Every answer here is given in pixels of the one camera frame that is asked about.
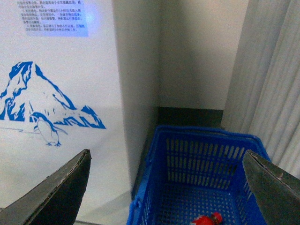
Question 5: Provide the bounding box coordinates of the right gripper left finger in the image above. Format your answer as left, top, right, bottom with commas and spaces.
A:
0, 149, 91, 225

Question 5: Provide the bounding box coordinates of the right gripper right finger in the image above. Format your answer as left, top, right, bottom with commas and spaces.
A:
242, 150, 300, 225

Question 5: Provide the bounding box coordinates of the red capped drink bottle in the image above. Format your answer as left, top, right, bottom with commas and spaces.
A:
191, 212, 223, 225

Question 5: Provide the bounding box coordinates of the blue plastic shopping basket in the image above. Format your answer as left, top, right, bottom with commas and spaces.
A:
127, 125, 268, 225

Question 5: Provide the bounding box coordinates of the white pleated curtain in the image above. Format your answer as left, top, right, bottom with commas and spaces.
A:
221, 0, 300, 177

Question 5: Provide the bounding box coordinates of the white chest freezer blue rim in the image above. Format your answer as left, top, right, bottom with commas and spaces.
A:
0, 0, 162, 225

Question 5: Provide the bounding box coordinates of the instruction label sticker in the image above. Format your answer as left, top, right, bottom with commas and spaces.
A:
17, 0, 88, 38

